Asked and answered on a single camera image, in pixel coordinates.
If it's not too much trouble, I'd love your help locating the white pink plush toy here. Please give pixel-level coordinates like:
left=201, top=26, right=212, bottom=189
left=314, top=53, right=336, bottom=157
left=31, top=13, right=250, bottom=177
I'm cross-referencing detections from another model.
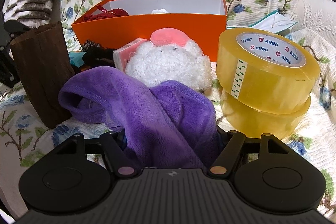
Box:
left=125, top=28, right=212, bottom=92

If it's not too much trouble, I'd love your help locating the black pompom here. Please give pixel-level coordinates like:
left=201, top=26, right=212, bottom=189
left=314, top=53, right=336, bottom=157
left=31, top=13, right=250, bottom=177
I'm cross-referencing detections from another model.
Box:
left=80, top=47, right=115, bottom=71

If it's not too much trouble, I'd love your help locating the grey sparkly scrunchie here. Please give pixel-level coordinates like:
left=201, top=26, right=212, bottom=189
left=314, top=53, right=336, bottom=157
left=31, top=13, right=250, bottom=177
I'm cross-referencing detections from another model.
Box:
left=81, top=40, right=101, bottom=52

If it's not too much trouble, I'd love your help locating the teal wet wipes pack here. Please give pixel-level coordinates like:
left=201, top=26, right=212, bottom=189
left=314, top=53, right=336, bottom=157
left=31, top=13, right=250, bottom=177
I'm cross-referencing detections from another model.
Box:
left=68, top=52, right=85, bottom=68

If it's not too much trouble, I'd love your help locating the upper yellow tape roll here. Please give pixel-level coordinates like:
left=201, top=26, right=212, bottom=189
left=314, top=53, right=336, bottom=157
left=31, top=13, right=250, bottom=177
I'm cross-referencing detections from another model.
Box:
left=216, top=28, right=320, bottom=114

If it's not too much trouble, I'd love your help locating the white embossed armrest cover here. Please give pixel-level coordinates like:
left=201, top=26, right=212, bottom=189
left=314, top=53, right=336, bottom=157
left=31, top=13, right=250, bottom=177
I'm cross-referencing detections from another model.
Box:
left=293, top=0, right=335, bottom=43

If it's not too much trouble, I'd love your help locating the brown wooden log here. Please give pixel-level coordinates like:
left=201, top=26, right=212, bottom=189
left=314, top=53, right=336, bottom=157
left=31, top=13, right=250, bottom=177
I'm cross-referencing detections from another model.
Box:
left=10, top=22, right=75, bottom=128

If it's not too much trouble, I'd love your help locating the orange cardboard box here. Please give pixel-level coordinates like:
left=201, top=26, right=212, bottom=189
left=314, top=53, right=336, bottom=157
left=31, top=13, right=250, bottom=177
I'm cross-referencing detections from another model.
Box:
left=72, top=0, right=227, bottom=62

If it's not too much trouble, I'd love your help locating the teal edged mask packet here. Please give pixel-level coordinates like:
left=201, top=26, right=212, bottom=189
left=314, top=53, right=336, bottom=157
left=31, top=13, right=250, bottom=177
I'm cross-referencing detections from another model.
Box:
left=227, top=10, right=298, bottom=34

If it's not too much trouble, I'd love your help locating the pink tissue pack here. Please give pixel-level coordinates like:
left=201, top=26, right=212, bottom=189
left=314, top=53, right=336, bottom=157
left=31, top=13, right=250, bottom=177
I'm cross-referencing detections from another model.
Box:
left=113, top=38, right=147, bottom=72

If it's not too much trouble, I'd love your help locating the lower yellow tape roll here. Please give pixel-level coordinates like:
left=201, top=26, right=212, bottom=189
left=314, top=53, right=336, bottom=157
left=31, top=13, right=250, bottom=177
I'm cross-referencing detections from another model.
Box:
left=220, top=91, right=311, bottom=139

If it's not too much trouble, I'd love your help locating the yellow tape roll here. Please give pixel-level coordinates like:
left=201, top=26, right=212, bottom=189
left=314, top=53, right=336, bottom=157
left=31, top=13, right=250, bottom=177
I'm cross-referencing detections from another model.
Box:
left=216, top=28, right=320, bottom=114
left=220, top=91, right=311, bottom=139

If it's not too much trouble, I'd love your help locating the purple plush cloth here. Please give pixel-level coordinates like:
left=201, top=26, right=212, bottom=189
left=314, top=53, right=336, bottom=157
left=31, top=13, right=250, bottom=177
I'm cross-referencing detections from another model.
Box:
left=59, top=67, right=222, bottom=168

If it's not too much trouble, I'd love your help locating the red knitted plush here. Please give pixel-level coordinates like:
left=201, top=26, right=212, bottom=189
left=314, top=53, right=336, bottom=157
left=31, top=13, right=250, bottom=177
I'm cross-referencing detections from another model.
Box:
left=83, top=9, right=129, bottom=22

